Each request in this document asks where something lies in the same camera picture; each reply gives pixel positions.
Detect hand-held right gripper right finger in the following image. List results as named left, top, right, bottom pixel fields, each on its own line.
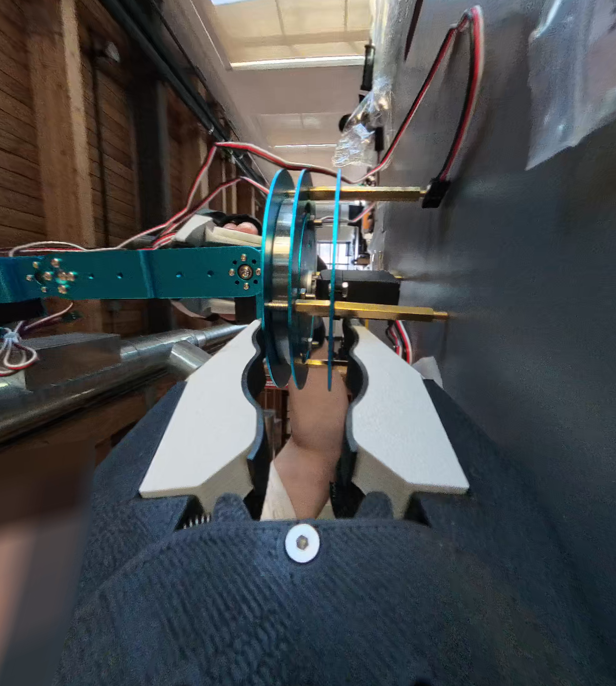
left=334, top=325, right=472, bottom=520

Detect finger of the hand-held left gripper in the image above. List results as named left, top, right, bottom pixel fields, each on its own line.
left=170, top=296, right=247, bottom=323
left=171, top=212, right=263, bottom=249

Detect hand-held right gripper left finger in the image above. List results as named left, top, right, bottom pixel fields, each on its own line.
left=138, top=320, right=270, bottom=522

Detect blue toy robot arm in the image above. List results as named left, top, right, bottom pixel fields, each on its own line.
left=0, top=169, right=450, bottom=392

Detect person's left forearm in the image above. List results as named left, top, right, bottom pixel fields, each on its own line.
left=273, top=370, right=350, bottom=522

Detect dark desk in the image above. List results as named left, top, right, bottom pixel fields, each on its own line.
left=378, top=0, right=616, bottom=686

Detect scattered small clear screw bags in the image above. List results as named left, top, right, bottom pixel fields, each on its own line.
left=528, top=0, right=616, bottom=171

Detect metal air duct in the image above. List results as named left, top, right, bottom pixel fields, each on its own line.
left=0, top=320, right=252, bottom=456

